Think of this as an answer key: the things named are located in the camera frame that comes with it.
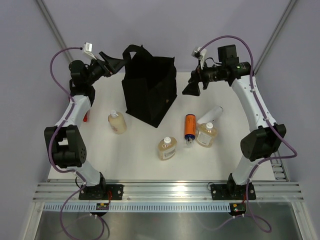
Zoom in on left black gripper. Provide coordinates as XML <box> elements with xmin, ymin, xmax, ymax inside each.
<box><xmin>84</xmin><ymin>51</ymin><xmax>126</xmax><ymax>86</ymax></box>

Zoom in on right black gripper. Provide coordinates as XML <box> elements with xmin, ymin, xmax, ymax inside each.
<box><xmin>182</xmin><ymin>59</ymin><xmax>226</xmax><ymax>97</ymax></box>

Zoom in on white tube dark cap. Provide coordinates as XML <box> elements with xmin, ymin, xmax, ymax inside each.
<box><xmin>196</xmin><ymin>106</ymin><xmax>224</xmax><ymax>125</ymax></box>

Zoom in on black canvas bag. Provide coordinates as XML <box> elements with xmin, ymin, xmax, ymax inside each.
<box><xmin>121</xmin><ymin>44</ymin><xmax>177</xmax><ymax>128</ymax></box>

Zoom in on amber soap bottle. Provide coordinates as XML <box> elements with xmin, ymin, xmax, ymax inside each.
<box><xmin>195</xmin><ymin>122</ymin><xmax>218</xmax><ymax>148</ymax></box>
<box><xmin>157</xmin><ymin>136</ymin><xmax>177</xmax><ymax>161</ymax></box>

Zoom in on red bottle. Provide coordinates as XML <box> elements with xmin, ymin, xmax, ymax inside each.
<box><xmin>83</xmin><ymin>112</ymin><xmax>89</xmax><ymax>123</ymax></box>

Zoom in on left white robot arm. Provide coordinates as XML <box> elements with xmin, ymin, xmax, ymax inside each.
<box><xmin>44</xmin><ymin>52</ymin><xmax>126</xmax><ymax>200</ymax></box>

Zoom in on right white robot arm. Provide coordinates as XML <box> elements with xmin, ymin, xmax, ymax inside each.
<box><xmin>182</xmin><ymin>44</ymin><xmax>287</xmax><ymax>199</ymax></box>

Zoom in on orange spray can blue cap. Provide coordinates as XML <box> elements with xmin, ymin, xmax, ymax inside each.
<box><xmin>184</xmin><ymin>114</ymin><xmax>196</xmax><ymax>147</ymax></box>

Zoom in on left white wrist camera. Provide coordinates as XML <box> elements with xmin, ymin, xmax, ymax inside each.
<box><xmin>82</xmin><ymin>42</ymin><xmax>98</xmax><ymax>60</ymax></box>

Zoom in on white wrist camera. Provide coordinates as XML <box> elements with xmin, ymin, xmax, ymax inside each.
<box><xmin>82</xmin><ymin>42</ymin><xmax>98</xmax><ymax>60</ymax></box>
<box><xmin>191</xmin><ymin>47</ymin><xmax>207</xmax><ymax>70</ymax></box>

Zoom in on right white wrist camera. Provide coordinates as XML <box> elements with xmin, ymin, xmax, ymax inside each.
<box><xmin>191</xmin><ymin>47</ymin><xmax>207</xmax><ymax>70</ymax></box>

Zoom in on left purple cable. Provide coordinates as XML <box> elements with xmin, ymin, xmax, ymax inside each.
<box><xmin>49</xmin><ymin>46</ymin><xmax>111</xmax><ymax>238</ymax></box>

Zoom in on purple cable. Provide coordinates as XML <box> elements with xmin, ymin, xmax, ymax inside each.
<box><xmin>49</xmin><ymin>46</ymin><xmax>111</xmax><ymax>238</ymax></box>
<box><xmin>199</xmin><ymin>35</ymin><xmax>298</xmax><ymax>232</ymax></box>

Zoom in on left aluminium corner post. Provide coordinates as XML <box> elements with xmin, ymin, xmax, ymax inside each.
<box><xmin>34</xmin><ymin>0</ymin><xmax>68</xmax><ymax>50</ymax></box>

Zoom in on aluminium corner post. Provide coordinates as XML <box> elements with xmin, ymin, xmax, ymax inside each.
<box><xmin>253</xmin><ymin>0</ymin><xmax>299</xmax><ymax>74</ymax></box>
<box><xmin>34</xmin><ymin>0</ymin><xmax>68</xmax><ymax>50</ymax></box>

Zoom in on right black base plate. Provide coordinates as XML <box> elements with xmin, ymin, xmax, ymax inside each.
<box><xmin>209</xmin><ymin>183</ymin><xmax>247</xmax><ymax>201</ymax></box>

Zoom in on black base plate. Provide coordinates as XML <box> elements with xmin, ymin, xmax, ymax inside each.
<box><xmin>78</xmin><ymin>184</ymin><xmax>124</xmax><ymax>201</ymax></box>
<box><xmin>209</xmin><ymin>183</ymin><xmax>247</xmax><ymax>201</ymax></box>

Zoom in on right aluminium corner post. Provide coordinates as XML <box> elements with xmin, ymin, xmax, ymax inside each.
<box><xmin>253</xmin><ymin>0</ymin><xmax>299</xmax><ymax>74</ymax></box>

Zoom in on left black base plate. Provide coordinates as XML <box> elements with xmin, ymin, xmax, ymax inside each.
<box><xmin>78</xmin><ymin>184</ymin><xmax>124</xmax><ymax>201</ymax></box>

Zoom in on aluminium front rail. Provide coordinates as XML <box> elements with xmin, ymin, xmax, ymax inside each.
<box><xmin>32</xmin><ymin>181</ymin><xmax>304</xmax><ymax>202</ymax></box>

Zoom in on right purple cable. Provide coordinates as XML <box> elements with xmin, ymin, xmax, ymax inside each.
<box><xmin>199</xmin><ymin>35</ymin><xmax>298</xmax><ymax>232</ymax></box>

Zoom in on white slotted cable duct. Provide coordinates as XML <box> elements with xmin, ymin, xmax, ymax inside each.
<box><xmin>43</xmin><ymin>202</ymin><xmax>231</xmax><ymax>213</ymax></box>

